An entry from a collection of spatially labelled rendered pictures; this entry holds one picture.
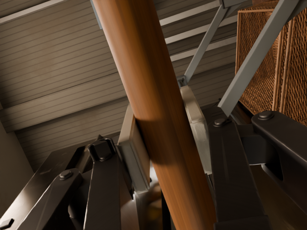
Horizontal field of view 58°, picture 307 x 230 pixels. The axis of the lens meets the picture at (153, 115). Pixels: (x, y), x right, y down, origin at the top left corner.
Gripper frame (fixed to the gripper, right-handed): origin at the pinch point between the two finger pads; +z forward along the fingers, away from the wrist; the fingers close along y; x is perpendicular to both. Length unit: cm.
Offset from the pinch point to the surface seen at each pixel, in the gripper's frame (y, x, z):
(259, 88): 47, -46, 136
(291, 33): 45, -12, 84
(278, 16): 22.0, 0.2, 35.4
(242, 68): 14.4, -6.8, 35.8
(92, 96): -98, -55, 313
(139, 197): -19, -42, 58
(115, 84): -65, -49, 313
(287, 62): 42, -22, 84
